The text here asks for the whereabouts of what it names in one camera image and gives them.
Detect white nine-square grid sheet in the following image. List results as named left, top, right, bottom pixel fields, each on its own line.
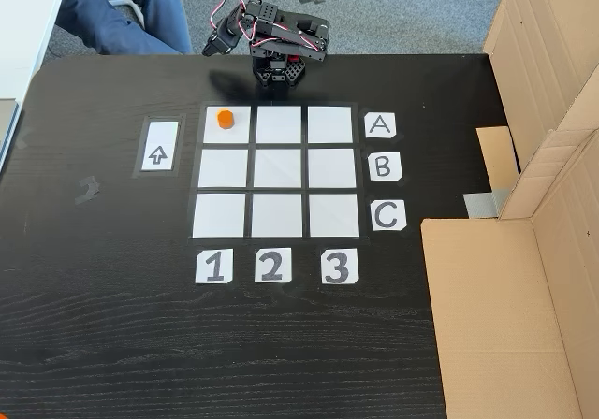
left=186, top=101, right=371, bottom=242

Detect white chair base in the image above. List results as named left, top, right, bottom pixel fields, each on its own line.
left=111, top=0, right=147, bottom=32

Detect seated person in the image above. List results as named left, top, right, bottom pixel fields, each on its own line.
left=54, top=0, right=194, bottom=56

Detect white arrow paper sheet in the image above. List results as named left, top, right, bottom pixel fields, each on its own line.
left=139, top=120, right=180, bottom=172

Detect paper sheet letter A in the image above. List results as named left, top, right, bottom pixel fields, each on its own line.
left=364, top=112, right=398, bottom=139

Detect white desk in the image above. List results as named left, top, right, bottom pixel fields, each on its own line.
left=0, top=0, right=72, bottom=170

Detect clear tape scraps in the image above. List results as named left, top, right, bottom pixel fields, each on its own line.
left=74, top=175, right=102, bottom=206

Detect paper sheet letter B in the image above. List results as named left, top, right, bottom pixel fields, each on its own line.
left=368, top=152, right=403, bottom=181

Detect paper sheet number 1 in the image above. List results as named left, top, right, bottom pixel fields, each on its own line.
left=195, top=249, right=234, bottom=284

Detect paper sheet number 2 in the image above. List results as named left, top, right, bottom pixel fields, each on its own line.
left=254, top=247, right=293, bottom=283

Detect paper sheet letter C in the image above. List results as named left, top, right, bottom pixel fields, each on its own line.
left=371, top=199, right=407, bottom=232

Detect paper sheet number 3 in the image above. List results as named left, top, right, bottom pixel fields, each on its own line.
left=320, top=248, right=360, bottom=284

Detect large brown cardboard screen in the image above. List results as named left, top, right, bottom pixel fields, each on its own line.
left=420, top=0, right=599, bottom=419

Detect red white servo cable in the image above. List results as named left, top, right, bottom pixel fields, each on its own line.
left=209, top=0, right=325, bottom=51

